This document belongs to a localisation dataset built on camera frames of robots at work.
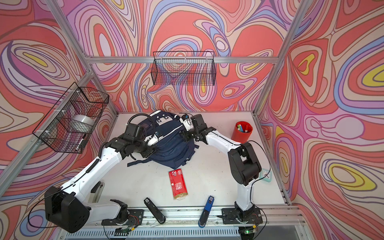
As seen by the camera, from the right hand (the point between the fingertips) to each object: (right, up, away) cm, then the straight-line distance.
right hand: (182, 136), depth 91 cm
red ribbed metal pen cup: (+38, +3, +4) cm, 39 cm away
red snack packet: (-2, -27, -7) cm, 28 cm away
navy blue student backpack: (-4, -4, -6) cm, 8 cm away
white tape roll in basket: (-46, +8, -21) cm, 52 cm away
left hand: (-15, -3, -9) cm, 18 cm away
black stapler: (-10, -39, -17) cm, 44 cm away
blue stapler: (+12, -39, -20) cm, 46 cm away
